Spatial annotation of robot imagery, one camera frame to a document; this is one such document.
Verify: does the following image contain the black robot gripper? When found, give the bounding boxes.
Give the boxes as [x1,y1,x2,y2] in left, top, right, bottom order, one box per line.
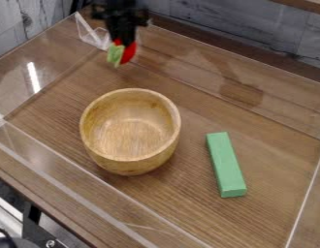
[90,0,149,47]

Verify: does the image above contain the red plush strawberry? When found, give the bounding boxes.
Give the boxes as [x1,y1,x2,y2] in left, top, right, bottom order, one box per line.
[106,38,137,67]

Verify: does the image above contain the wooden bowl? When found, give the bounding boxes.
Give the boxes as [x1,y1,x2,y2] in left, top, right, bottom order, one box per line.
[78,88,180,176]

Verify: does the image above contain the green rectangular block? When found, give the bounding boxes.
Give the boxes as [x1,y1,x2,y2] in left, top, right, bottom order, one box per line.
[206,132,247,198]

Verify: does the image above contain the black metal table leg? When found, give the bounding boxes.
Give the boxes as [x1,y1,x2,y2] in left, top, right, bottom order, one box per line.
[22,201,41,225]

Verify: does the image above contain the clear acrylic corner bracket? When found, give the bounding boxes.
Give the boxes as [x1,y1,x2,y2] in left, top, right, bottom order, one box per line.
[74,12,124,50]

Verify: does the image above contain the black cable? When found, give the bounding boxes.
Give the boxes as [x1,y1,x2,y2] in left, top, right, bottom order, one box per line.
[0,226,17,248]

